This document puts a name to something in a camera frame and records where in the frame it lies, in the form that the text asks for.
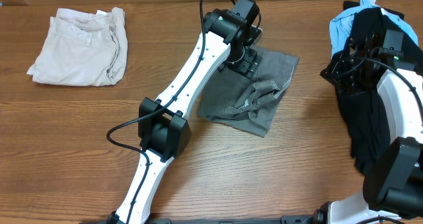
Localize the grey shorts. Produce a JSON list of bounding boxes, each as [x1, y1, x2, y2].
[[196, 46, 299, 137]]

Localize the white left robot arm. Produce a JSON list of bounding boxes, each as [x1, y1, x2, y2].
[[106, 0, 262, 223]]

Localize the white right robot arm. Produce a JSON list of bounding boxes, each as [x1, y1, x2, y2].
[[310, 29, 422, 223]]

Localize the black garment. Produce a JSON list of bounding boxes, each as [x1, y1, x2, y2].
[[335, 7, 422, 174]]

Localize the light blue garment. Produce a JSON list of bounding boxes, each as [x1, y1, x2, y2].
[[329, 0, 418, 55]]

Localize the beige folded shorts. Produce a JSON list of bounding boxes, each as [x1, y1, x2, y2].
[[27, 7, 128, 87]]

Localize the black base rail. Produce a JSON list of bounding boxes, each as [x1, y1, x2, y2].
[[79, 213, 374, 224]]

